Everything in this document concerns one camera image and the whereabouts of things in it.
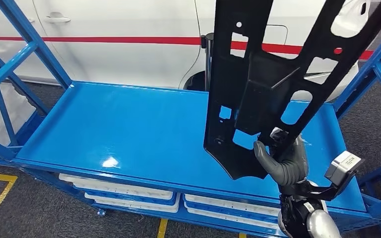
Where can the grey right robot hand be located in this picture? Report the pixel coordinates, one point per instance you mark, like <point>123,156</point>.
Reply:
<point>290,167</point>

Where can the long black plastic panel part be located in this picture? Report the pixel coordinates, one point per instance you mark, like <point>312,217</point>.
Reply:
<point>259,82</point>

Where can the white plastic crate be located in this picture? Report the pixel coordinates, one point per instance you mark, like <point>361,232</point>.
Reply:
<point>134,205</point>
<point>230,203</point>
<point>24,110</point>
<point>118,187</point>
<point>233,220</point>

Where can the white car with red stripe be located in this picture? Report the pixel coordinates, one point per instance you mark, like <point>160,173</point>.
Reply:
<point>111,59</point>

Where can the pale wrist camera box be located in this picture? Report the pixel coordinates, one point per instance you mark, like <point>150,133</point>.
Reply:
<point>343,167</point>

